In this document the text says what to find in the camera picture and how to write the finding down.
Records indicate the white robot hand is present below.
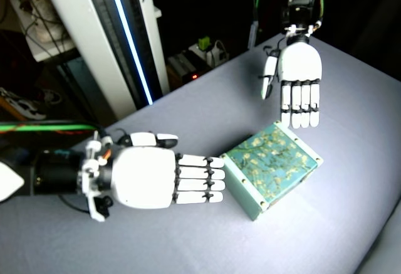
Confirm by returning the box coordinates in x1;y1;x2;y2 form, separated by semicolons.
259;41;323;130
109;131;226;209

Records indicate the white and black sneaker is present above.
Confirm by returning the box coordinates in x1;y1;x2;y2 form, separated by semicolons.
0;87;48;121

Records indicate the teal floral trunk box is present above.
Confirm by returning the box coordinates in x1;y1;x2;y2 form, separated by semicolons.
218;120;324;222

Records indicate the black device with red light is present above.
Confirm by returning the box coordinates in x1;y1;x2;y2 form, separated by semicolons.
165;53;214;88

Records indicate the white box with dark cables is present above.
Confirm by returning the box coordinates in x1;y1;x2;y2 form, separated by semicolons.
8;0;76;63

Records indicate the white column with blue light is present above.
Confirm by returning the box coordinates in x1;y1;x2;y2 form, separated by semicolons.
36;0;172;121

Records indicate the white power strip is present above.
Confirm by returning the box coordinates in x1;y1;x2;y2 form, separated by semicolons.
187;38;231;68

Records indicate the grey table cloth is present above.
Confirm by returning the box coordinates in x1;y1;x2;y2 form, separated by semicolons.
0;32;401;274

